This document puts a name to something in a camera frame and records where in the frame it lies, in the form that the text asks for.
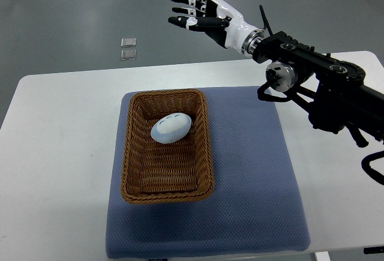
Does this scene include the blue white plush toy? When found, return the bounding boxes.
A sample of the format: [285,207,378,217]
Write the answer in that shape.
[151,112,192,144]

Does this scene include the lower floor socket plate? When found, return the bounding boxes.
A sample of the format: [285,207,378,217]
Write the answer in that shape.
[120,49,137,61]

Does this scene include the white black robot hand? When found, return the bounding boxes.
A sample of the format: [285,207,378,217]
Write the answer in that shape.
[168,0,260,52]

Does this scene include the upper floor socket plate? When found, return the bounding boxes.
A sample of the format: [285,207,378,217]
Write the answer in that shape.
[121,37,136,48]

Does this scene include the black cable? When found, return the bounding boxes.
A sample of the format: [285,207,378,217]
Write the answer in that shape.
[259,5,274,37]

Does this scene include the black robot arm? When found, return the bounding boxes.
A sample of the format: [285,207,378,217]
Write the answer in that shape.
[169,0,383,147]

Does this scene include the floor socket plate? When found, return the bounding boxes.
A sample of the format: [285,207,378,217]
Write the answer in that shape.
[121,37,136,48]
[120,49,137,61]

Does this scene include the blue foam mat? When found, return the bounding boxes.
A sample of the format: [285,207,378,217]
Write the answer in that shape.
[106,86,310,259]

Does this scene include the brown wicker basket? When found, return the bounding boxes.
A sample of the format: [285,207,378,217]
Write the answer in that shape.
[121,89,215,204]

